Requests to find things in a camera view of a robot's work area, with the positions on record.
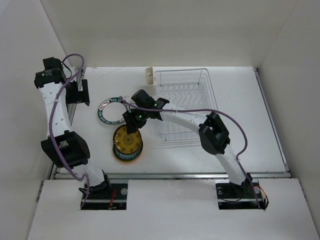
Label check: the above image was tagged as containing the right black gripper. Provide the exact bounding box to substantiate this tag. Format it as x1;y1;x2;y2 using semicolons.
122;106;149;135

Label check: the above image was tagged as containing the yellow brown front plate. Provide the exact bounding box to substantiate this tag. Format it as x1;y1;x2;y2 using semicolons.
113;124;143;155

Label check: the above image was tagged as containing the dark green plate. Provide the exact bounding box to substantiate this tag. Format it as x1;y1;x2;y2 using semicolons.
112;144;143;163

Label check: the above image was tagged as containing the brown patterned plate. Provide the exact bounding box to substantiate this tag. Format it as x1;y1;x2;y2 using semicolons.
113;151;142;164

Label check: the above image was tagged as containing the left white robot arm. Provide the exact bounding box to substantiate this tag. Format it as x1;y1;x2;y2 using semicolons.
34;57;113;199

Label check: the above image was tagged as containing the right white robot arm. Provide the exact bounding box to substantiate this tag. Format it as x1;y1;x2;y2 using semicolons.
119;89;254;197

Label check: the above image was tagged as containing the cream plastic cutlery holder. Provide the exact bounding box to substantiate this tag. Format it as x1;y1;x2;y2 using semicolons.
145;67;157;96

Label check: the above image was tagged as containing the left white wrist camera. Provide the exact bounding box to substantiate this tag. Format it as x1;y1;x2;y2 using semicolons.
69;66;83;83

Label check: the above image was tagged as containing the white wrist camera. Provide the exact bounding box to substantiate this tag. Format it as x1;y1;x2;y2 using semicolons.
69;66;83;83
119;96;135;112

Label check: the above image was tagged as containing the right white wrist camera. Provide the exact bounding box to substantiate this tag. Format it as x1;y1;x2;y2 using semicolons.
119;96;135;112

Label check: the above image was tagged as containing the white wire dish rack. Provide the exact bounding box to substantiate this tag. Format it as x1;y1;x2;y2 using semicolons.
154;68;223;142

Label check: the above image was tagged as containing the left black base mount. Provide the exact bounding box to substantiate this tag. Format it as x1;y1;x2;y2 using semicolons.
79;182;128;211

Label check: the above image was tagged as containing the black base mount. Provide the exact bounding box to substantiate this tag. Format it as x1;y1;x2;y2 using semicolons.
215;181;270;210
79;182;128;211

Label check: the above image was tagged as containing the aluminium rail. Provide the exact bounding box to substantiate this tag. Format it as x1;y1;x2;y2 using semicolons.
49;171;292;181

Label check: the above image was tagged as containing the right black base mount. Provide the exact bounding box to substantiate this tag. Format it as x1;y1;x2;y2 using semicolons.
215;181;270;210

